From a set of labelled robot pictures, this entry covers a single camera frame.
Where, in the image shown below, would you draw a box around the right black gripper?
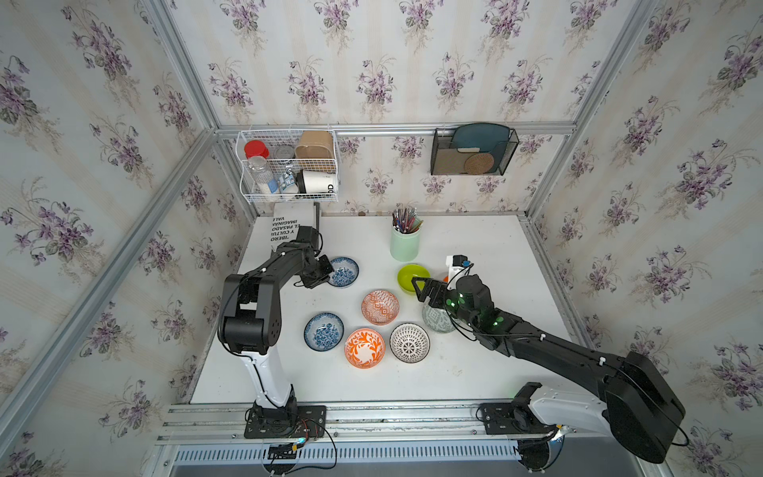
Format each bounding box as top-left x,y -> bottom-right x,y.
409,275 -> 479,332

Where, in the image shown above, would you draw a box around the green grey pattern bowl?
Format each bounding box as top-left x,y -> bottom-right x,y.
422,303 -> 455,334

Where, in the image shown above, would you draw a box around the blue floral bowl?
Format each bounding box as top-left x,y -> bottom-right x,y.
303,312 -> 345,352
328,256 -> 360,288

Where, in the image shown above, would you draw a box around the black white pattern bowl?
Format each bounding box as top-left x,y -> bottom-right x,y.
389,323 -> 431,364

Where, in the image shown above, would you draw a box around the orange geometric pattern bowl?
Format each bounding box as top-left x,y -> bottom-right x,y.
361,289 -> 399,326

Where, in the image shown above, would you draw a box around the orange floral pattern bowl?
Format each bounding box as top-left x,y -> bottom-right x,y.
344,328 -> 387,370

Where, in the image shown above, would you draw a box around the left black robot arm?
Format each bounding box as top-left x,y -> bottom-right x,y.
217,226 -> 334,409

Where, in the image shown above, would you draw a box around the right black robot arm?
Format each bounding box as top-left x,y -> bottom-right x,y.
411,275 -> 686,464

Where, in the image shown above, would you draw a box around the lime green plastic bowl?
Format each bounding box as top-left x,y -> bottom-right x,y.
397,264 -> 431,295

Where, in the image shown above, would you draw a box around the mint green pencil cup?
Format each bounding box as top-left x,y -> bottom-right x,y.
389,226 -> 420,262

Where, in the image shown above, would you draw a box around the white grey book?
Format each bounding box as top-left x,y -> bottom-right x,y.
269,201 -> 320,250

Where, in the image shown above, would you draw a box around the coloured pencils bunch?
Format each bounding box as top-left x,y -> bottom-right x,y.
391,207 -> 423,235

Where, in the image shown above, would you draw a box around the clear plastic bottle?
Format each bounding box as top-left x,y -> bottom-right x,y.
248,156 -> 279,196

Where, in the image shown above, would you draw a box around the round cork coaster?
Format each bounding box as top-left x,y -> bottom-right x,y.
464,152 -> 495,175

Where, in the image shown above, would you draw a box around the teal plate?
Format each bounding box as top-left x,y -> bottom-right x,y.
451,122 -> 513,175

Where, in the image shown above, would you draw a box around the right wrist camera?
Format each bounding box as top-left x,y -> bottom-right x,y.
446,254 -> 473,283

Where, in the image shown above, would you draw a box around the white wire wall basket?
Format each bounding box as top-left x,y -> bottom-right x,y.
236,127 -> 340,204

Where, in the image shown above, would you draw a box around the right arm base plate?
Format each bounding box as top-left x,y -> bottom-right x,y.
475,382 -> 558,436

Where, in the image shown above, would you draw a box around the black mesh wall organizer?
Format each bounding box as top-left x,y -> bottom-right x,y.
430,126 -> 520,176

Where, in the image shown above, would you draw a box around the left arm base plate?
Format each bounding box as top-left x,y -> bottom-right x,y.
244,405 -> 327,439

